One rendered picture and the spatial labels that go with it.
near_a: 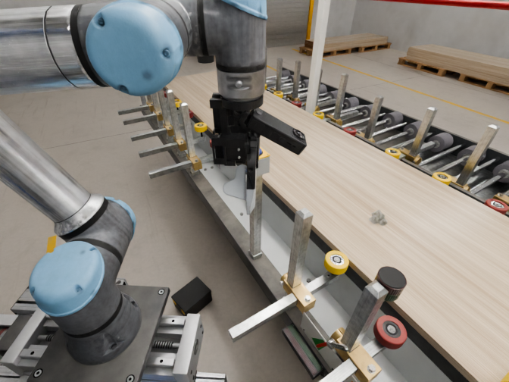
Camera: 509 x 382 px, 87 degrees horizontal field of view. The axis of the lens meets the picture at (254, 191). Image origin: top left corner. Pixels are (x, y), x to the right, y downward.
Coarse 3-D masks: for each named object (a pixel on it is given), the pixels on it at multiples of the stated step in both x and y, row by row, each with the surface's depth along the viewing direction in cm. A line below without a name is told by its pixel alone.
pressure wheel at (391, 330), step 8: (384, 320) 76; (392, 320) 76; (376, 328) 75; (384, 328) 75; (392, 328) 74; (400, 328) 75; (376, 336) 75; (384, 336) 73; (392, 336) 73; (400, 336) 73; (384, 344) 74; (392, 344) 72; (400, 344) 72
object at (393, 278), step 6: (384, 270) 61; (390, 270) 61; (396, 270) 61; (384, 276) 60; (390, 276) 60; (396, 276) 60; (402, 276) 60; (384, 282) 59; (390, 282) 59; (396, 282) 59; (402, 282) 59; (396, 288) 58; (384, 300) 61
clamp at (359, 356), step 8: (336, 336) 77; (360, 344) 75; (344, 352) 74; (352, 352) 73; (360, 352) 73; (344, 360) 76; (352, 360) 72; (360, 360) 72; (368, 360) 72; (360, 368) 70; (376, 368) 70; (360, 376) 71; (368, 376) 69; (376, 376) 73
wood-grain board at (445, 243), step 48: (192, 96) 221; (336, 144) 158; (288, 192) 123; (336, 192) 123; (384, 192) 123; (432, 192) 123; (336, 240) 100; (384, 240) 100; (432, 240) 100; (480, 240) 100; (432, 288) 85; (480, 288) 85; (432, 336) 74; (480, 336) 74
